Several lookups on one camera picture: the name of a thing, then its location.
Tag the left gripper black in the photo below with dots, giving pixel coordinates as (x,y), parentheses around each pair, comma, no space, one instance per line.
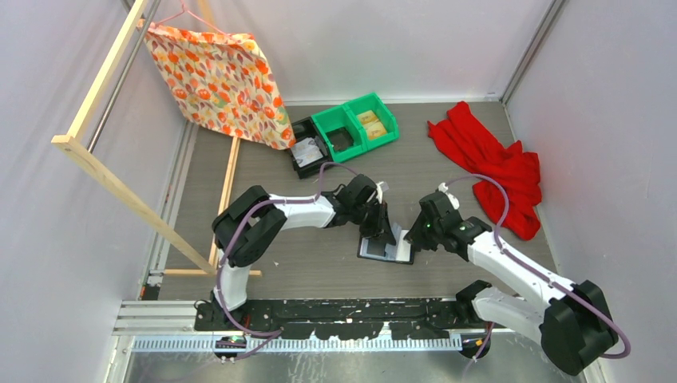
(382,224)

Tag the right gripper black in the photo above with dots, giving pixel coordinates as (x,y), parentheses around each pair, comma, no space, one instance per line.
(416,237)

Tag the black leather card holder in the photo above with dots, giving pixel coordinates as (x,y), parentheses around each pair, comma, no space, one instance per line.
(379,250)

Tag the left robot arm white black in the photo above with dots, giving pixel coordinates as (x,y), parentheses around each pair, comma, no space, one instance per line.
(246,229)

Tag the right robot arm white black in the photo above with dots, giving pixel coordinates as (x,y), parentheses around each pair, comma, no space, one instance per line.
(570,321)

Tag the white cards in tray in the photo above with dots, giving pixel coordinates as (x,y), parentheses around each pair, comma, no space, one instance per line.
(306,152)

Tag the dark item in bin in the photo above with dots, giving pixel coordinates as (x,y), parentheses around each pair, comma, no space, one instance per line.
(340,139)

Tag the yellow packets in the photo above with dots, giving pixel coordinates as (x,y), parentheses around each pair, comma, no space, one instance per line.
(372,125)

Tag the green bin with yellow packets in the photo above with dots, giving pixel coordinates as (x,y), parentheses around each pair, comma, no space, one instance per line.
(372,101)

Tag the red cloth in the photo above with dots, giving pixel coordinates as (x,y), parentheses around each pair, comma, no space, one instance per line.
(463,139)

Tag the green bin with dark item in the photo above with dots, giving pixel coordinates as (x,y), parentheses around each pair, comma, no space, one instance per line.
(334,118)

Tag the black tray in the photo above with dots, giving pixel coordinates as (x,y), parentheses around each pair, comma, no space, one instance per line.
(303,129)

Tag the floral fabric bag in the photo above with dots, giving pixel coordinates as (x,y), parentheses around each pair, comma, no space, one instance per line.
(222,82)

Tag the pink hanger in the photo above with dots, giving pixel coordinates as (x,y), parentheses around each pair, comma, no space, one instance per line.
(197,16)

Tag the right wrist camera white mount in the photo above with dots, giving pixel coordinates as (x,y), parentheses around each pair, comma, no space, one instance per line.
(444,188)

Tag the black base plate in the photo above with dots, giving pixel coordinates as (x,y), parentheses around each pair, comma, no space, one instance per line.
(344,319)

